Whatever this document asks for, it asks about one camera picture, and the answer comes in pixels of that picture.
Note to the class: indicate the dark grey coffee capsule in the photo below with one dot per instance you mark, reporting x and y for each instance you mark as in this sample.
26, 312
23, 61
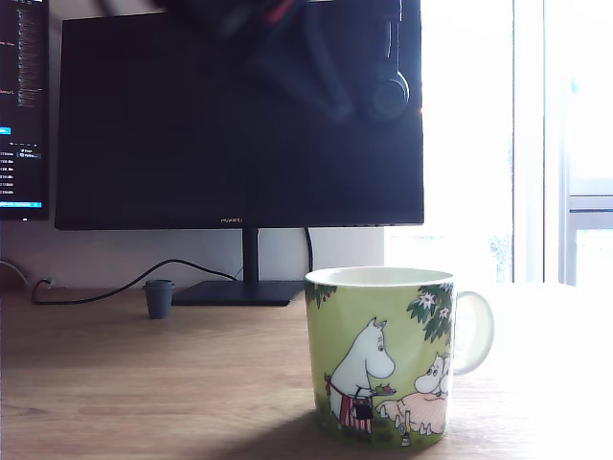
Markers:
158, 302

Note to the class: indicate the black headphones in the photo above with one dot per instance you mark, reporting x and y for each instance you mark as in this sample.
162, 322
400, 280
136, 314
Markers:
392, 93

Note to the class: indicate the large black computer monitor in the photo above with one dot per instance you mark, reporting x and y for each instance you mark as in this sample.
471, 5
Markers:
167, 144

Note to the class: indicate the black monitor stand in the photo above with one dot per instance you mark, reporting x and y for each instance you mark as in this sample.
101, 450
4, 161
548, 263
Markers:
250, 259

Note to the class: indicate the green cartoon print mug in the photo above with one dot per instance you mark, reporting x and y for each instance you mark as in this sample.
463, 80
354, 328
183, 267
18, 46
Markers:
345, 311

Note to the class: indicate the monitor showing code text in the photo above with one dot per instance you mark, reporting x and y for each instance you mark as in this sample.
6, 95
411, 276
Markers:
24, 96

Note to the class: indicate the grey window frame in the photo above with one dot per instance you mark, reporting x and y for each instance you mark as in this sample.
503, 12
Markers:
591, 196

